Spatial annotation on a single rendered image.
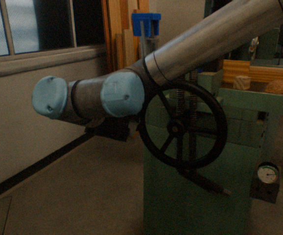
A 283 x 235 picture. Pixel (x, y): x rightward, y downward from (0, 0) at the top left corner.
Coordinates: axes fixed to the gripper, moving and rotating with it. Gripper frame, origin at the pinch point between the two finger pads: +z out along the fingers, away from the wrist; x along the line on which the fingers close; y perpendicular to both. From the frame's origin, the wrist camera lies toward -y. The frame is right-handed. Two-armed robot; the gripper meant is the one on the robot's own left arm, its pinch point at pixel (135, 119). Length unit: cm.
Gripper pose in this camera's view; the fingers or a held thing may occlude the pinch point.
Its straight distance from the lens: 75.1
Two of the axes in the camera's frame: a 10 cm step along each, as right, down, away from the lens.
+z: 4.3, 2.0, 8.8
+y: -2.5, 9.6, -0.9
